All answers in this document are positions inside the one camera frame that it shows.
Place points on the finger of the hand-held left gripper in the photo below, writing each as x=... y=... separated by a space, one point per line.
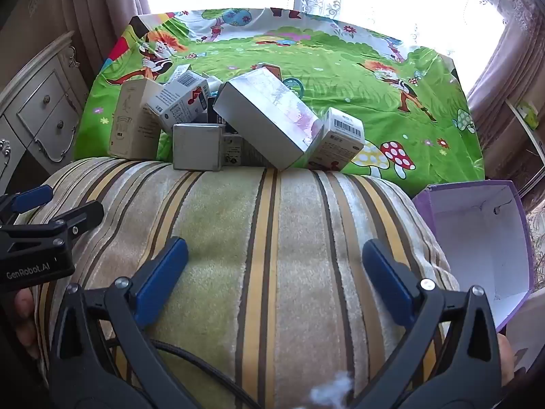
x=78 y=217
x=30 y=199

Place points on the white shelf board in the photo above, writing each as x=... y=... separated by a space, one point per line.
x=521 y=130

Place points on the white carved dresser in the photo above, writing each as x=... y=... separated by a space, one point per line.
x=42 y=106

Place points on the pink curtain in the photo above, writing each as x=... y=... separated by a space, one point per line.
x=106 y=4
x=511 y=72

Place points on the green cartoon printed bed sheet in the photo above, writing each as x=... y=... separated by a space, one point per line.
x=340 y=64

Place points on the black box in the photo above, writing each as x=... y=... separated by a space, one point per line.
x=211 y=108

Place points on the brown box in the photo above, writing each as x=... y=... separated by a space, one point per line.
x=272 y=70

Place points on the purple cardboard storage box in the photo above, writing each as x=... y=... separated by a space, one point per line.
x=477 y=243

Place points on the striped plush cushion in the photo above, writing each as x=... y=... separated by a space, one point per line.
x=255 y=243

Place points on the green packet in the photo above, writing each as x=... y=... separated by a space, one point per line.
x=530 y=115

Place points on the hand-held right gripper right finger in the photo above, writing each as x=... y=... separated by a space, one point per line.
x=389 y=281

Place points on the white cotton tuft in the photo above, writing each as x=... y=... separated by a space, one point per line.
x=332 y=387

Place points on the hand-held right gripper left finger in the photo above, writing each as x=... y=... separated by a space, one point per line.
x=164 y=277

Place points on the large white pink-print box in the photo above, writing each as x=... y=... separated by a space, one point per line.
x=264 y=115

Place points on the tall beige box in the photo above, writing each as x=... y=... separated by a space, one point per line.
x=132 y=123

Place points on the person's left hand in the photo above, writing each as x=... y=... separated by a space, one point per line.
x=25 y=323

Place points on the square grey-white box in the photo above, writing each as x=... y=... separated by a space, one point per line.
x=198 y=147

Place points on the white box with red mark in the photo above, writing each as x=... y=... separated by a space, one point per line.
x=179 y=102

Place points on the white barcode box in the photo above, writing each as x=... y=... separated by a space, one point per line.
x=338 y=142

